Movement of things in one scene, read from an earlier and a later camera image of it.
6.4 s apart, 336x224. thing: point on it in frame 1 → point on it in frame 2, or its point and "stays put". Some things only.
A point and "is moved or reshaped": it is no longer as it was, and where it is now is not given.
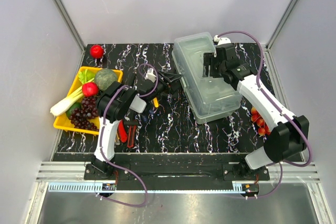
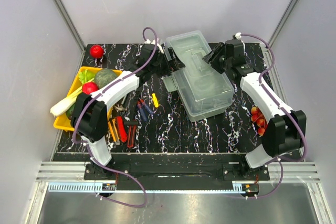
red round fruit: x=90 y=89 stays put
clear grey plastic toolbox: x=207 y=98 is moved or reshaped
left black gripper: x=170 y=87 → x=174 y=65
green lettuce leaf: x=85 y=76 stays put
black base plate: x=175 y=171 stays put
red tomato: x=96 y=51 stays put
